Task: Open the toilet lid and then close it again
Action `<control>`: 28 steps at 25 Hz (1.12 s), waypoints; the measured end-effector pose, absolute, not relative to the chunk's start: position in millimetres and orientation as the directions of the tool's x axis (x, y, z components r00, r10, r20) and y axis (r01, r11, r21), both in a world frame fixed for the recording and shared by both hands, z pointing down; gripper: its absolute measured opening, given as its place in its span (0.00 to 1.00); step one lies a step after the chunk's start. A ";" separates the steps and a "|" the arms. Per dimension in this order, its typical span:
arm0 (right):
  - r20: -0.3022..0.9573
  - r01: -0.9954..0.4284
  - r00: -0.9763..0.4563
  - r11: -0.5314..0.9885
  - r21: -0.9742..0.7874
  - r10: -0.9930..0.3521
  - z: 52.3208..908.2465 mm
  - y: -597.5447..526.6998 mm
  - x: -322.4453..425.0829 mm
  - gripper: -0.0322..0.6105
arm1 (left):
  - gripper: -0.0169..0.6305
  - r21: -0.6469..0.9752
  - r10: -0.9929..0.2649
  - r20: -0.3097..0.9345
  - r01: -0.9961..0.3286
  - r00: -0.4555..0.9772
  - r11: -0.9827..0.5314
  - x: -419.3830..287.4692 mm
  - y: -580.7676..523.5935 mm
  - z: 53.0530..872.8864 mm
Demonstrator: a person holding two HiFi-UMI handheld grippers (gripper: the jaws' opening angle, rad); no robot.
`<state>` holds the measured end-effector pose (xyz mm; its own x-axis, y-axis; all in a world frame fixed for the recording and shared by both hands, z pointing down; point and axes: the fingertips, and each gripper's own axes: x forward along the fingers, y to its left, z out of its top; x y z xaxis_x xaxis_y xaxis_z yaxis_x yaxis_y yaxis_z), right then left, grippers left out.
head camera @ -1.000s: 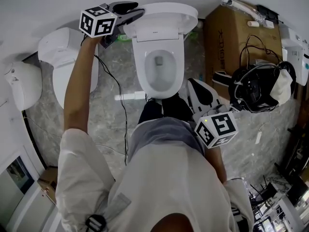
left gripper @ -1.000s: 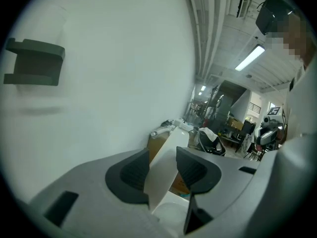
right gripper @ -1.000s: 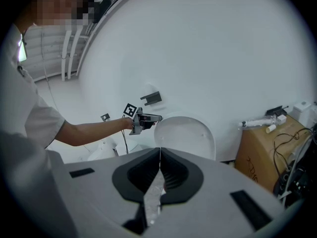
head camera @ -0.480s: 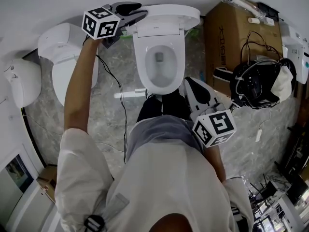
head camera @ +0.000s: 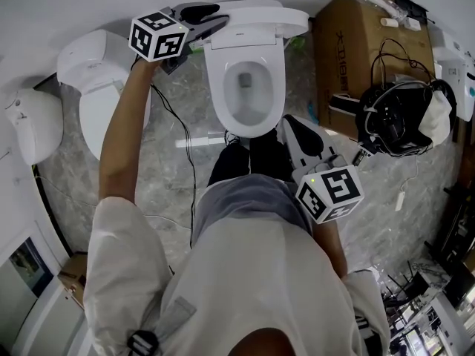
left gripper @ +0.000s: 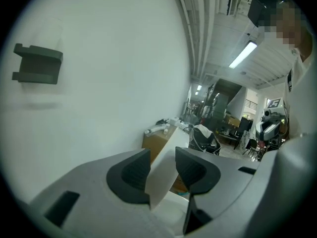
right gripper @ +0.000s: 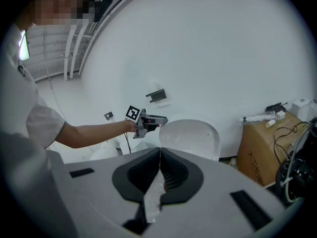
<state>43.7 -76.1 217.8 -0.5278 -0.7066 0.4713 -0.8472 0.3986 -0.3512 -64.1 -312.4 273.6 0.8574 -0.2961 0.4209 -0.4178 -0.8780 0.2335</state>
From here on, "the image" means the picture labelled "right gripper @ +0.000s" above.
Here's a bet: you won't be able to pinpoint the black metal tool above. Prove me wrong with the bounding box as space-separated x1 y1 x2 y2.
265 102 288 113

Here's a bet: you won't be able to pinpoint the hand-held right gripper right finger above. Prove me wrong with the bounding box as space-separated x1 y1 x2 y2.
145 147 286 238

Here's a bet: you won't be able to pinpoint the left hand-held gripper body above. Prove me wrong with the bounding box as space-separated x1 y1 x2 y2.
123 104 161 140

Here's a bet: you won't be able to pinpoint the black head-worn camera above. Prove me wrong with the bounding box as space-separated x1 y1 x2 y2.
88 0 116 22

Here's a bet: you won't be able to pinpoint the black equipment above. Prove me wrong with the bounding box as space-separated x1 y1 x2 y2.
275 117 317 204

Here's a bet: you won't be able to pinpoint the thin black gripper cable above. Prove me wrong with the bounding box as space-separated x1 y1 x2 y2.
124 132 131 155

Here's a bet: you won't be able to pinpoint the white ceiling pipe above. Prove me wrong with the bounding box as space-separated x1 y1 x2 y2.
69 23 90 79
63 25 77 81

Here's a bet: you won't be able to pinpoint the bright window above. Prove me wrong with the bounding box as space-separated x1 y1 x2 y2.
18 29 31 61

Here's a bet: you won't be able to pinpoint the thin white hanging cable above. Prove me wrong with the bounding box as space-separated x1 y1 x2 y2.
43 25 67 120

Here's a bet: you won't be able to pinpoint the black cables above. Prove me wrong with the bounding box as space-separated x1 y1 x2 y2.
273 121 313 165

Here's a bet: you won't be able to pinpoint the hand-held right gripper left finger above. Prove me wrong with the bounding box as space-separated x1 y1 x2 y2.
64 147 161 238

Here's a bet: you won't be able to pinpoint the long white tube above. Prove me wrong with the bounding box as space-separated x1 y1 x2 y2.
239 115 271 123

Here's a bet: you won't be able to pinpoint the person's left forearm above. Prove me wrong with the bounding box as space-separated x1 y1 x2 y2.
53 119 137 149

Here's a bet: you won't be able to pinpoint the white ceramic tank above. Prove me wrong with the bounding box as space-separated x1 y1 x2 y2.
291 98 314 120

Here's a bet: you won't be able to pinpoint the brown cardboard box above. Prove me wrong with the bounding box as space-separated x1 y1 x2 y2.
237 110 311 187

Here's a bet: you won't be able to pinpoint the person's white shirt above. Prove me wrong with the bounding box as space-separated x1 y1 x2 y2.
0 23 68 238

